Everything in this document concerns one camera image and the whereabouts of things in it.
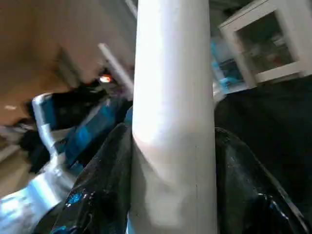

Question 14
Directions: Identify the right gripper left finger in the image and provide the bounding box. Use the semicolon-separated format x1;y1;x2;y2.
50;122;134;234

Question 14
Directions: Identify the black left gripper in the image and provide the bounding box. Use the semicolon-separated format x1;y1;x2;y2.
48;72;134;170

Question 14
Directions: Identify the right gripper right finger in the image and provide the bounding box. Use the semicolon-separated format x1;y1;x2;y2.
214;127;312;234

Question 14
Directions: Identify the white plastic table leg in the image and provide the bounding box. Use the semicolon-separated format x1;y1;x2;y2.
127;0;218;234

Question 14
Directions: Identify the blue stool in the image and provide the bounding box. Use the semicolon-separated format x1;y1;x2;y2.
210;41;245;97

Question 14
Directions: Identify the white glass door cabinet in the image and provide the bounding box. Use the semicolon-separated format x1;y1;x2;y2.
218;0;312;89

